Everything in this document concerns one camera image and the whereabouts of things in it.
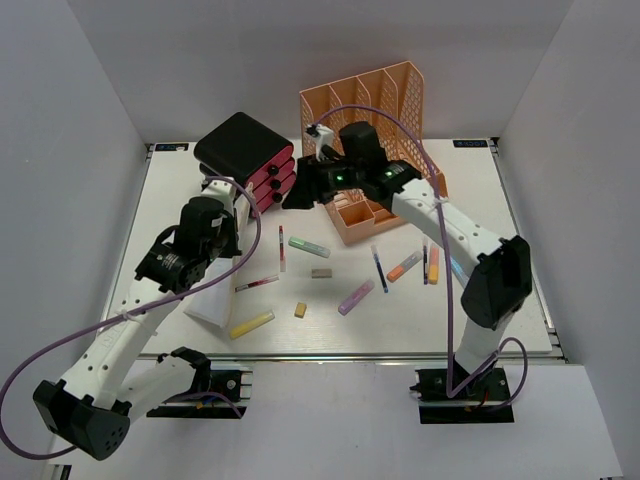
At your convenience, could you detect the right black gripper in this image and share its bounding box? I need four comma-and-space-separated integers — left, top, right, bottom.
283, 151, 366, 209

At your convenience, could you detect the green highlighter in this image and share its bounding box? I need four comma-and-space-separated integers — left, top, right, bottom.
288, 237, 331, 258

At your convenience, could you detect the black pink drawer unit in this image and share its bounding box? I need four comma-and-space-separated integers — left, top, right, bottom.
194, 112, 296, 213

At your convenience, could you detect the purple highlighter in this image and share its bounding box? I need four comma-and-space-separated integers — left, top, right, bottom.
338, 279, 374, 316

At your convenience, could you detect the dark purple gel pen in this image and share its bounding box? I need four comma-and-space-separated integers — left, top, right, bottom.
422, 237, 429, 286

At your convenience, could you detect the yellow orange highlighter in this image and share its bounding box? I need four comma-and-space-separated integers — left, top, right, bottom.
427, 244, 440, 285

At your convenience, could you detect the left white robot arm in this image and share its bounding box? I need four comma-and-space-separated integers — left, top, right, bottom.
33, 176, 251, 460

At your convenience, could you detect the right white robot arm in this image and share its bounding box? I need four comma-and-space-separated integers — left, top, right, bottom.
282, 121, 532, 399

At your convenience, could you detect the upright red gel pen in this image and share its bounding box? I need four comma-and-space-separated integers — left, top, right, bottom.
278, 225, 286, 273

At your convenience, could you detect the flat red gel pen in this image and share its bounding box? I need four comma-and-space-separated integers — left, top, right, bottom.
234, 274, 279, 293

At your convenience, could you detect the grey eraser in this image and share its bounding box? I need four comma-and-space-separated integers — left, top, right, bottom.
311, 268, 333, 279

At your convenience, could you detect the blue gel pen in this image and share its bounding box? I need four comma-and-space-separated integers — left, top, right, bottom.
370, 244, 389, 294

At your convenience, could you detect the tan eraser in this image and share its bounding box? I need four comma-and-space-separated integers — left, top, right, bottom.
294, 302, 307, 318

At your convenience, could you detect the orange plastic file organizer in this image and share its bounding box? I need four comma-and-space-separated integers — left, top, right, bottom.
299, 61, 448, 246

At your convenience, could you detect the light blue highlighter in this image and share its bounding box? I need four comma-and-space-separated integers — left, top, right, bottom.
451, 259, 469, 286

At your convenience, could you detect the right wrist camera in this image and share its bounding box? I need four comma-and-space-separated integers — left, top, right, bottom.
305, 123, 335, 161

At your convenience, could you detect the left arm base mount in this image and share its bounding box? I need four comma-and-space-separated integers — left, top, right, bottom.
146, 347, 253, 420

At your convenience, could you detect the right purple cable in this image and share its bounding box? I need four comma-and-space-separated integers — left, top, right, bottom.
312, 103, 529, 414

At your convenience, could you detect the purple cable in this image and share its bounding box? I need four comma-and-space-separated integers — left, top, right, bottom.
0, 175, 263, 460
312, 103, 529, 414

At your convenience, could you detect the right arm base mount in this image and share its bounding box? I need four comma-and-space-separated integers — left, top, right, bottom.
409, 368, 515, 425

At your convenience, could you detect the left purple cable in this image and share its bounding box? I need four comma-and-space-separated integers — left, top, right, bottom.
0, 175, 263, 460

